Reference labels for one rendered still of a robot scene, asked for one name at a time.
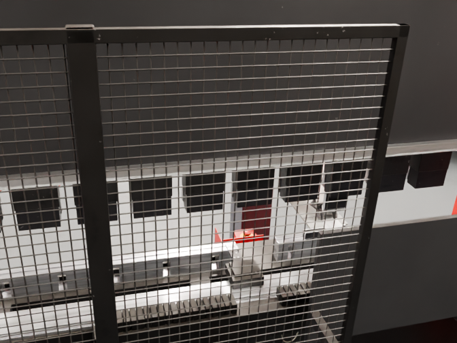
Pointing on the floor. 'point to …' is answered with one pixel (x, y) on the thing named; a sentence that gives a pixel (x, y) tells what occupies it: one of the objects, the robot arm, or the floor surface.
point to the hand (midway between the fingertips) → (328, 215)
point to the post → (92, 180)
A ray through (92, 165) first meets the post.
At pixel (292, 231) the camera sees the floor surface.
